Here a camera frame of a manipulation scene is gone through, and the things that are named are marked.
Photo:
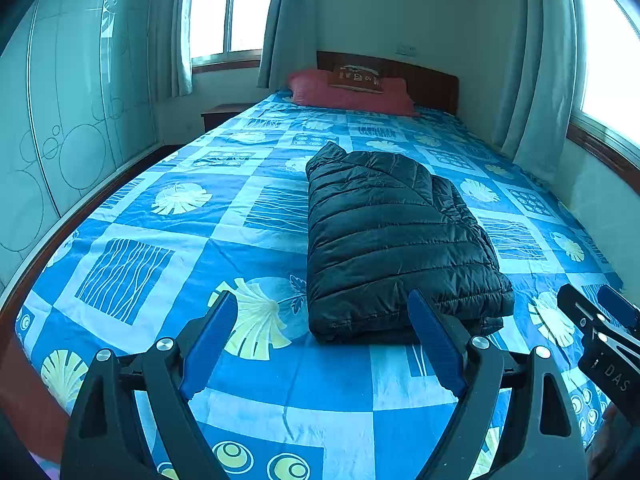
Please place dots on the black puffer jacket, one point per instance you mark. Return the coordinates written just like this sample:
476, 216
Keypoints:
395, 235

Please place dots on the small brown printed cushion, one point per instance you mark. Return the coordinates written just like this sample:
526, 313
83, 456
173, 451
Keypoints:
357, 79

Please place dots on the pale curtain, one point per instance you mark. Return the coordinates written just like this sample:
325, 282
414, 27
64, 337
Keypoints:
540, 70
177, 35
287, 25

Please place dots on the red pillow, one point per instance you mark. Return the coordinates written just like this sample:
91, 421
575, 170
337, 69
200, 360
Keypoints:
320, 90

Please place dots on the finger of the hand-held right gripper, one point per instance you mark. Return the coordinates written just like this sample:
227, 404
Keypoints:
620, 307
580, 307

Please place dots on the white wall socket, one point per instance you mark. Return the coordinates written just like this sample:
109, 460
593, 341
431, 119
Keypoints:
406, 50

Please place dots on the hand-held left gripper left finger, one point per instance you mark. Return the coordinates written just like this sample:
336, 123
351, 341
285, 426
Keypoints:
210, 345

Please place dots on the wooden nightstand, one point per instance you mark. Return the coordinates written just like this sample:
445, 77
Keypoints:
225, 115

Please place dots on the bed with blue patterned sheet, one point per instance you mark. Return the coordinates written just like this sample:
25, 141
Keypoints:
200, 240

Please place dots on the person's right forearm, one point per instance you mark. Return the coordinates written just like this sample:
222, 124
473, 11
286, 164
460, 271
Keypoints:
612, 440

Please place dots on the wooden headboard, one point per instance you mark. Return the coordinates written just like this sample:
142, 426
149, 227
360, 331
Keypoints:
430, 85

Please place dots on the wooden window sill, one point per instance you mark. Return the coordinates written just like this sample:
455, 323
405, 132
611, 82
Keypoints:
227, 61
605, 152

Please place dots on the glass door wardrobe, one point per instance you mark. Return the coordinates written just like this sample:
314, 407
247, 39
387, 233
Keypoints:
75, 110

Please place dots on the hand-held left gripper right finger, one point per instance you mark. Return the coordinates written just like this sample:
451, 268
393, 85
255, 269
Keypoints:
440, 345

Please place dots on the window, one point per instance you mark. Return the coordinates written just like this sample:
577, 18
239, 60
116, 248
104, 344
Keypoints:
230, 5
615, 75

